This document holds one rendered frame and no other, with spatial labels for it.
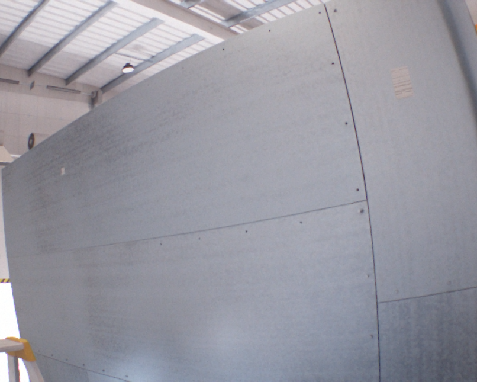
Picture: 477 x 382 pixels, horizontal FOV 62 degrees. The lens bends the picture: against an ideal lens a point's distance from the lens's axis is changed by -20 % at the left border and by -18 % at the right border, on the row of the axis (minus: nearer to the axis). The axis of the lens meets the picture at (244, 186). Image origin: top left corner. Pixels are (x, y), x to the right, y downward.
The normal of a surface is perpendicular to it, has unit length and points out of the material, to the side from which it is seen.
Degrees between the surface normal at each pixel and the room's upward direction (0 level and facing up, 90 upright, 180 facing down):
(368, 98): 90
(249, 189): 90
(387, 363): 90
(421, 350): 90
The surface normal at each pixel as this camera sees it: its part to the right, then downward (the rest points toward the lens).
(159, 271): -0.60, -0.04
